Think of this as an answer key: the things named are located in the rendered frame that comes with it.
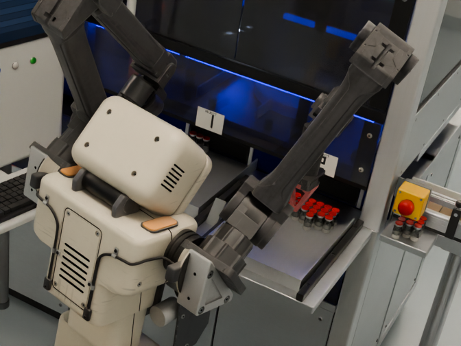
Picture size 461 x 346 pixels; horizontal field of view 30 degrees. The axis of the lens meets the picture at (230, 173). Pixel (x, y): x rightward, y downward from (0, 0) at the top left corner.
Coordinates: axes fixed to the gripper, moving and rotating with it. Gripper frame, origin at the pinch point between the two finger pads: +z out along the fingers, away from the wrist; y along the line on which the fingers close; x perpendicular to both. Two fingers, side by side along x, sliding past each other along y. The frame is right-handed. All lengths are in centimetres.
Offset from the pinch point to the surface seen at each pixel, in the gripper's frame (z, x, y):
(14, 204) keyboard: 27, 72, -5
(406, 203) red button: 1.5, -18.2, 32.5
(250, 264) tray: 18.3, 7.1, 1.2
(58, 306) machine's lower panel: 90, 87, 51
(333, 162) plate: -0.9, 3.6, 35.3
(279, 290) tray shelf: 20.4, -1.9, -0.7
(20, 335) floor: 103, 97, 44
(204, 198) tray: 16.7, 31.4, 22.1
